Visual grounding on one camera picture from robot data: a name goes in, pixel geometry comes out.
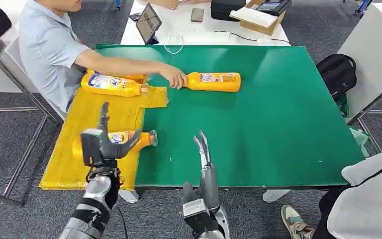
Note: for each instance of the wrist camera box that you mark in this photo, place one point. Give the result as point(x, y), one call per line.
point(91, 148)
point(197, 216)

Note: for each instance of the person in pale clothing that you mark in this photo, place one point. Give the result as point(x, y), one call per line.
point(369, 198)

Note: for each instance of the yellow sheet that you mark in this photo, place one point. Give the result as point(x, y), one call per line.
point(75, 168)

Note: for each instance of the black tablet on stand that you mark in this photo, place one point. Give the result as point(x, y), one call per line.
point(148, 23)

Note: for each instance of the white table foot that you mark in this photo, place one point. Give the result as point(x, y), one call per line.
point(129, 197)
point(276, 196)

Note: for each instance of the grey smartphone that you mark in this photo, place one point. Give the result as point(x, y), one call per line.
point(197, 14)

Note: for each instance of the white booklet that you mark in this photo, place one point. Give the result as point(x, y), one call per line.
point(253, 17)

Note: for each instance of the blue chair base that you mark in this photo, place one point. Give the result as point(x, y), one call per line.
point(362, 6)

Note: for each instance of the person's sneaker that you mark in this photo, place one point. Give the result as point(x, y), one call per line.
point(294, 224)

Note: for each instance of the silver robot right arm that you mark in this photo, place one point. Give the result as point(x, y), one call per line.
point(223, 221)

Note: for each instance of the black case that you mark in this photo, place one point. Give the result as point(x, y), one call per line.
point(227, 10)

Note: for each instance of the black backpack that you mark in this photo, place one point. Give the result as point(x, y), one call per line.
point(337, 76)

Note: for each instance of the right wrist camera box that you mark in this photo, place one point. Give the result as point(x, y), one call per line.
point(197, 216)

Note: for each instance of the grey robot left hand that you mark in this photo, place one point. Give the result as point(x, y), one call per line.
point(110, 150)

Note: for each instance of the grey table with metal frame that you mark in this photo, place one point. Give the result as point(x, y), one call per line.
point(16, 62)
point(372, 62)

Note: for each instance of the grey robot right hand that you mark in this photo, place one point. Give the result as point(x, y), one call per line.
point(209, 184)

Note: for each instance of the seated person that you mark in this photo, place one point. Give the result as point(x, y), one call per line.
point(46, 49)

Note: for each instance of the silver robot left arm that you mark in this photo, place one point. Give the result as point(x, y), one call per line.
point(95, 191)

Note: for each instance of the orange drink bottle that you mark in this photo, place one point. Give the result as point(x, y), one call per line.
point(145, 141)
point(217, 84)
point(112, 87)
point(132, 77)

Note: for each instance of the pale green plastic bag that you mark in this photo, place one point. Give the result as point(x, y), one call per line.
point(359, 138)

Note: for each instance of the green table mat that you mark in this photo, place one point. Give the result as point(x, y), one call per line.
point(276, 125)

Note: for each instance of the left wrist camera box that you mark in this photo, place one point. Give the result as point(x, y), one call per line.
point(91, 148)

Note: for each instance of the black device with screen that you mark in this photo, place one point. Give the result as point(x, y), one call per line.
point(273, 6)

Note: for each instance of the white table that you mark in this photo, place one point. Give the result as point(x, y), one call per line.
point(177, 28)

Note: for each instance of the person's hand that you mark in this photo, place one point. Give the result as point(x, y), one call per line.
point(174, 76)

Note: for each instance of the dark smartphone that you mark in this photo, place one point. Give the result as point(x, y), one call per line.
point(135, 16)

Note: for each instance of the cardboard box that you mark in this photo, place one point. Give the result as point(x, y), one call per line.
point(263, 29)

